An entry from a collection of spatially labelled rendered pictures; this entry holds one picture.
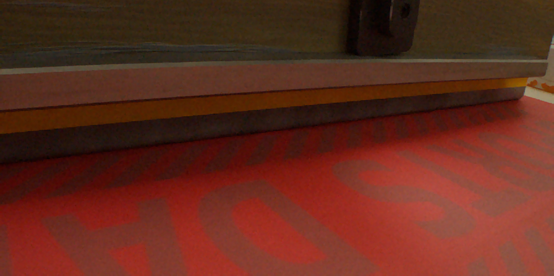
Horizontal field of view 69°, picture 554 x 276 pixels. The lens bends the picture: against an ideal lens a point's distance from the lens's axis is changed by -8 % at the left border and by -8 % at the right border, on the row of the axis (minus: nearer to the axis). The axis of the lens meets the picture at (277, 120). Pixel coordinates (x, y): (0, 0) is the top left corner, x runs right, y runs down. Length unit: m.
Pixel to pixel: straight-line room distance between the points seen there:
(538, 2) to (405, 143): 0.15
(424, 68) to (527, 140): 0.08
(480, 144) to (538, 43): 0.12
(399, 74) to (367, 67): 0.02
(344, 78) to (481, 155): 0.07
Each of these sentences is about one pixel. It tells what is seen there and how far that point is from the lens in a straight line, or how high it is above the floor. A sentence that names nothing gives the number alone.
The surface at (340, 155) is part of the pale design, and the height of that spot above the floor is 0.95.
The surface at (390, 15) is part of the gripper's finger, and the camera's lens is 0.16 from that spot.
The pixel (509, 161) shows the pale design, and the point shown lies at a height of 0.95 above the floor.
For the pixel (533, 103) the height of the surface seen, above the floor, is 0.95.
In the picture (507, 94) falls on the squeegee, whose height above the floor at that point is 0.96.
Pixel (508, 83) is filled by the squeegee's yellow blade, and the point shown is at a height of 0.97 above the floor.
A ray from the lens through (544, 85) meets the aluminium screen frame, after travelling 0.41.
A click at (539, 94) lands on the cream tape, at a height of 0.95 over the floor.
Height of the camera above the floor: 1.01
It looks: 18 degrees down
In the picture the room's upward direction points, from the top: 7 degrees clockwise
